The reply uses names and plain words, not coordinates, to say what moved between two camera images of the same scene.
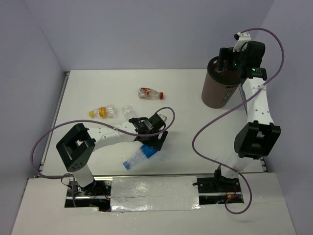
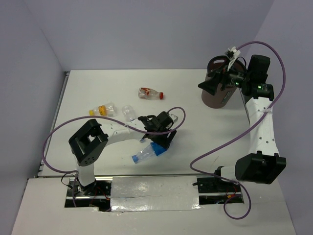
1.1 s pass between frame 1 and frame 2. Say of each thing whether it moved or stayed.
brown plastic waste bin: stayed
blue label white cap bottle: stayed
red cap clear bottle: stayed
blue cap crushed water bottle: moved
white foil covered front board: stayed
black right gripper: moved
